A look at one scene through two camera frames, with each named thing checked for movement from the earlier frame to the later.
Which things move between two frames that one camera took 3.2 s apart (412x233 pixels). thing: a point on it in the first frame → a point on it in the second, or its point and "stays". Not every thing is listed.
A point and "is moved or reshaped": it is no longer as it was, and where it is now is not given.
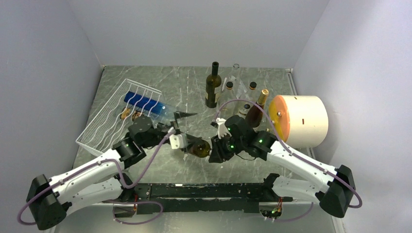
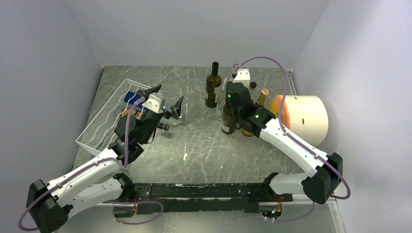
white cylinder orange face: x=300 y=121 stays
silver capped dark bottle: x=200 y=148 is moved or reshaped
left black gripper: x=179 y=115 → x=175 y=109
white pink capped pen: x=224 y=84 stays
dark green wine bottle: x=213 y=81 stays
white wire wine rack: x=131 y=102 stays
